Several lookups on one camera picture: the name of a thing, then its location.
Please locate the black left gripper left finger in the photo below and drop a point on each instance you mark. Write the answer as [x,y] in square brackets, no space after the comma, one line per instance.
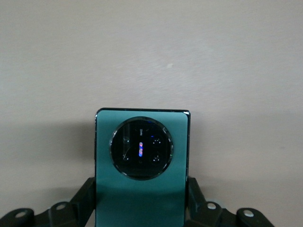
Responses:
[78,210]

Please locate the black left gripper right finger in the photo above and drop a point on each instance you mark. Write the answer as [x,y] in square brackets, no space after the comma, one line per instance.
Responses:
[201,212]

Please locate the dark green smartphone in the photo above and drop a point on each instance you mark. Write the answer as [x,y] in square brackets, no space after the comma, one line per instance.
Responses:
[142,201]

